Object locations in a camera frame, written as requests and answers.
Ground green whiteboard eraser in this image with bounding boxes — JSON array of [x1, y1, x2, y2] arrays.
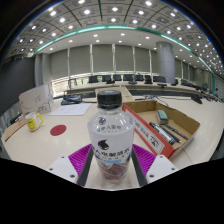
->
[[155, 109, 170, 126]]

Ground black whiteboard marker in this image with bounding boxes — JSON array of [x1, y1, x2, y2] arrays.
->
[[165, 123, 190, 141], [148, 121, 178, 145]]

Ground recessed ceiling lights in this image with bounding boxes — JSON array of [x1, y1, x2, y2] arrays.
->
[[9, 0, 224, 73]]

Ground open cardboard box red edge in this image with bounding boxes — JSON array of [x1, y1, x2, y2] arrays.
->
[[122, 99, 202, 160]]

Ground white copy paper carton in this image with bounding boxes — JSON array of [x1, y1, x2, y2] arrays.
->
[[18, 83, 55, 115]]

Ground flat round red coaster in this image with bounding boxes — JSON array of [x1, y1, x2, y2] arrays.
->
[[49, 124, 68, 137]]

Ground black desk microphone base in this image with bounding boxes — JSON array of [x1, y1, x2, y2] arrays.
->
[[190, 94, 204, 105]]

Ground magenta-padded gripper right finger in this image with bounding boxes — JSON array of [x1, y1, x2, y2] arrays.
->
[[130, 143, 179, 187]]

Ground row of black office chairs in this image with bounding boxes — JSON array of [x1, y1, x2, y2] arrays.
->
[[87, 73, 201, 88]]

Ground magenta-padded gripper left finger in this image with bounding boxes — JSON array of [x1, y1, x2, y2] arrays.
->
[[46, 143, 95, 187]]

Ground white mug yellow print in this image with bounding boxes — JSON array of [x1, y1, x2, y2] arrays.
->
[[24, 111, 45, 133]]

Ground white printed paper sheet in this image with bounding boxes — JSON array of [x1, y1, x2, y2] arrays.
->
[[49, 102, 93, 117]]

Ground black desk phone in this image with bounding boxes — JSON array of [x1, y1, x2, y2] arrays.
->
[[60, 93, 83, 106]]

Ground clear water bottle black cap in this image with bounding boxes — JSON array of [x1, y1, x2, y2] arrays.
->
[[87, 89, 136, 183]]

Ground long curved conference desk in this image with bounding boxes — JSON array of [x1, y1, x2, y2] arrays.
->
[[63, 81, 221, 101]]

